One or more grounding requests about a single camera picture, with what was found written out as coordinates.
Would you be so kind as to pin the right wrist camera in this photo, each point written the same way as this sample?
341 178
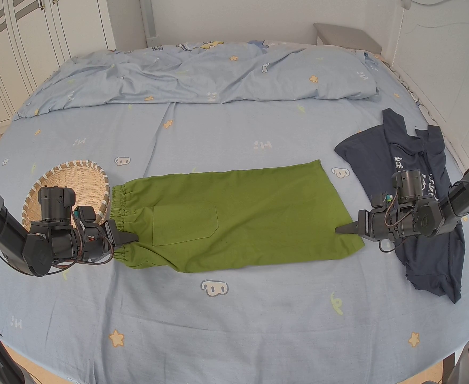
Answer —
378 200

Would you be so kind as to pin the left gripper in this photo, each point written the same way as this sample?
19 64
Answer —
90 246

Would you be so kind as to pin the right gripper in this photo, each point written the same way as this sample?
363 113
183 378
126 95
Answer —
382 226

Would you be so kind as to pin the round woven basket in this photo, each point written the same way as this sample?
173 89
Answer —
82 182

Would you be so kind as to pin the dark blue T-shirt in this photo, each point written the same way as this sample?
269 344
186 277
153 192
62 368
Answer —
362 154

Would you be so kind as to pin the white wardrobe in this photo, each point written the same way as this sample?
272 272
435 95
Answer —
18 34

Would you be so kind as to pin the grey wall duct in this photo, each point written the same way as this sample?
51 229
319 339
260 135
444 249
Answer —
148 6

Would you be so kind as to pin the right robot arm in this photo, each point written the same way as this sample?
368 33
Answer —
462 198

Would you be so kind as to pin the green shorts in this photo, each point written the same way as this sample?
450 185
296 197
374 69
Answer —
258 214

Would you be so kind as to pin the bed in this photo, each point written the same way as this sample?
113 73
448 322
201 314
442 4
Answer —
234 134

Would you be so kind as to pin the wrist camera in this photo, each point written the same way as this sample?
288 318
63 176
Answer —
378 200
87 215

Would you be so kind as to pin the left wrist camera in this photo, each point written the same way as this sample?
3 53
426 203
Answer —
87 215

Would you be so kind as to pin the pale blue quilt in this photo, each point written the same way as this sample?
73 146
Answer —
218 74

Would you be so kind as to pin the grey bedside table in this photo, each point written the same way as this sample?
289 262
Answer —
342 36

